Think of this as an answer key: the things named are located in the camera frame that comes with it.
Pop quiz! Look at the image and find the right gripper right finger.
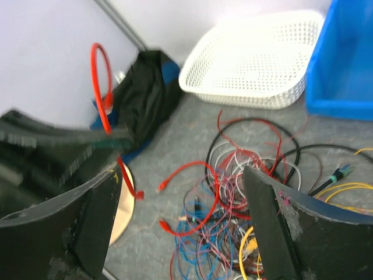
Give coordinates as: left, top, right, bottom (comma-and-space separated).
243, 166, 372, 279

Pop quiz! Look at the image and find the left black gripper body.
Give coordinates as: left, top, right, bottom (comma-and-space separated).
1, 110, 136, 216

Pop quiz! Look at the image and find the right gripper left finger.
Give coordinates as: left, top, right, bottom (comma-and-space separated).
1, 164, 122, 279

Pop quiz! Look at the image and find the red ethernet cable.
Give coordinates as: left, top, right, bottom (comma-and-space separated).
90, 42, 145, 201
157, 162, 222, 237

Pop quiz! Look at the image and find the beige bucket hat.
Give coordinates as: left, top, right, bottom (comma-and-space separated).
109, 180, 135, 246

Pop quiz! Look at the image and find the black and blue jacket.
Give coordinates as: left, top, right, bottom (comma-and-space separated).
108, 50, 184, 164

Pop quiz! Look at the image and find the blue divided plastic bin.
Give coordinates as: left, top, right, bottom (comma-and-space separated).
305, 0, 372, 121

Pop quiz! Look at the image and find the white perforated plastic basket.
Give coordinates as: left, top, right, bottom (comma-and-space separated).
179, 10, 325, 110

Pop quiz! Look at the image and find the yellow ethernet cable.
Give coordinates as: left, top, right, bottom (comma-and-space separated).
238, 147, 373, 280

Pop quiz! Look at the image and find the black thick cable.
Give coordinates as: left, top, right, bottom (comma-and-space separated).
205, 118, 373, 196

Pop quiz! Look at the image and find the thin blue wire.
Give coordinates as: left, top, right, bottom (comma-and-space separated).
174, 180, 242, 280

